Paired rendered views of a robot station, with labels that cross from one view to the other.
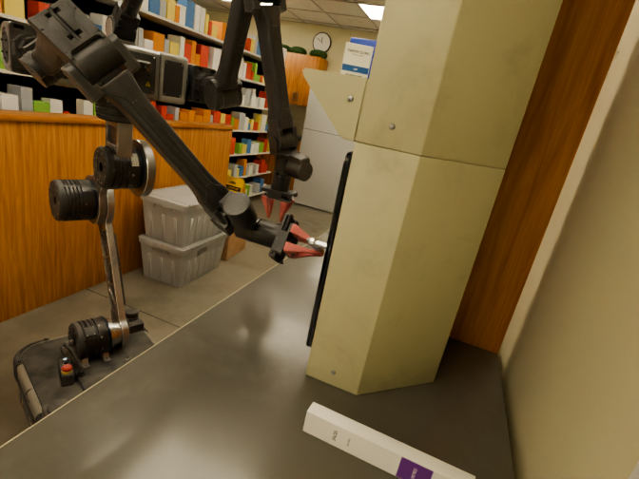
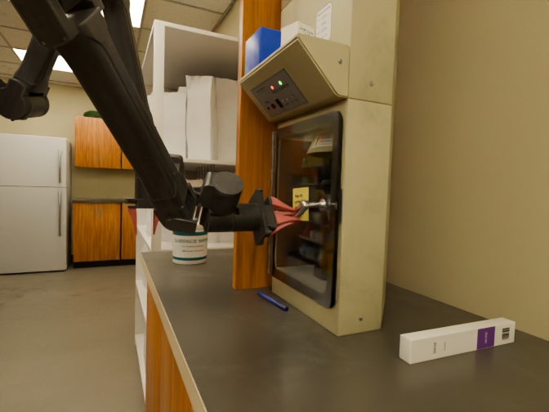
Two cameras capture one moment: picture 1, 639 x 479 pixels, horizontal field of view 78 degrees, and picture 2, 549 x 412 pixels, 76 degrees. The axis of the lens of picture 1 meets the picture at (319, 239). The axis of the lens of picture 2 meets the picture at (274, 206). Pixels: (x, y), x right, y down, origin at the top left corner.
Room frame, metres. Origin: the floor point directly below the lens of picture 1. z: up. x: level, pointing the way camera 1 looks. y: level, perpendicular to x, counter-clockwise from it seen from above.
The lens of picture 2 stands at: (0.26, 0.53, 1.23)
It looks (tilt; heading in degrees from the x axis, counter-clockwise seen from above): 3 degrees down; 318
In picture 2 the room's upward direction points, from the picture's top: 2 degrees clockwise
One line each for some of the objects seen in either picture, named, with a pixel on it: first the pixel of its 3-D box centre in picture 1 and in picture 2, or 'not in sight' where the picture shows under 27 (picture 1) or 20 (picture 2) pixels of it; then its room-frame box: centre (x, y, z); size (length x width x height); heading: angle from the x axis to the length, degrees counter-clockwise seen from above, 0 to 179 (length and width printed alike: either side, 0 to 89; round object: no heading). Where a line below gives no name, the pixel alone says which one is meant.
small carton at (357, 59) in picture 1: (356, 64); (297, 42); (0.79, 0.00, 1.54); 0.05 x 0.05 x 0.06; 0
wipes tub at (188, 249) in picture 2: not in sight; (189, 241); (1.46, -0.12, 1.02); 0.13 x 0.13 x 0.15
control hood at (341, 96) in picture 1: (354, 110); (285, 87); (0.84, -0.02, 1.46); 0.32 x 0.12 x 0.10; 163
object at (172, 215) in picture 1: (188, 214); not in sight; (2.90, 1.04, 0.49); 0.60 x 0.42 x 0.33; 163
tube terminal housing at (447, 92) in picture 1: (425, 196); (348, 153); (0.79, -0.19, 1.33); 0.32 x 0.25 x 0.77; 163
